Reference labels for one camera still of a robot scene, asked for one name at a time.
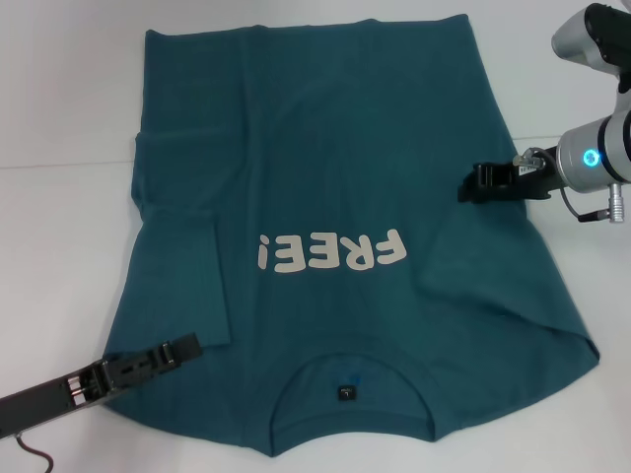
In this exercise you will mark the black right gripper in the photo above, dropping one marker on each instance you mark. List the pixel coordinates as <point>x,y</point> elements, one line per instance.
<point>537,180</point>

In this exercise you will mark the teal blue printed T-shirt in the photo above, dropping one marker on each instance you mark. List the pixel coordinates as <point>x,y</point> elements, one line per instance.
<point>320,148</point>

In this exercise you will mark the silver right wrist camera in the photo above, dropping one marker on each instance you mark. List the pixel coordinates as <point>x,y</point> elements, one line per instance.
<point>577,34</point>

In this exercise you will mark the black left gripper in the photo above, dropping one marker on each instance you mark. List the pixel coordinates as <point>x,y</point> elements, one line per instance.
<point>44,399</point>

